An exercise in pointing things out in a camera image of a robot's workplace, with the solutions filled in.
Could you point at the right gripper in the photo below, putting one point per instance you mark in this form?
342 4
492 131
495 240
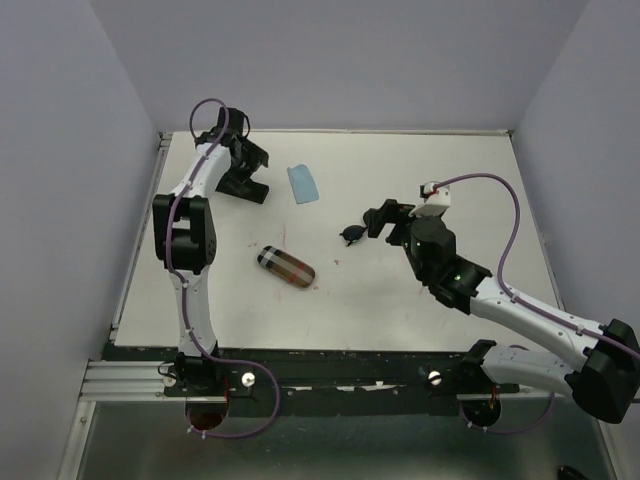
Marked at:
392 212

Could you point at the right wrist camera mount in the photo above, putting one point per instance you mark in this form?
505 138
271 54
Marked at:
436 201

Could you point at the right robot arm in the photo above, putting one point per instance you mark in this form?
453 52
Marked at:
596 365

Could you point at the aluminium frame rail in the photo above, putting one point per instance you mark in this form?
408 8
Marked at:
122 381

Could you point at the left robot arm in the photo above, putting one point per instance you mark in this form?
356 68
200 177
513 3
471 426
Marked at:
185 239

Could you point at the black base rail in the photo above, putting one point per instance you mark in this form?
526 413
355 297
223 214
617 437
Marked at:
254 383

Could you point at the black round sunglasses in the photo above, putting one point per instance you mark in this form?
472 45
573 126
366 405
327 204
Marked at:
354 233

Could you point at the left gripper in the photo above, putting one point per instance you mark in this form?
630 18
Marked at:
254 155

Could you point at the plaid glasses case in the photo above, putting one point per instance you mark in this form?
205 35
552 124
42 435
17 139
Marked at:
286 267

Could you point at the black glasses case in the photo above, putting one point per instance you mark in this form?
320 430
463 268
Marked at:
240 184

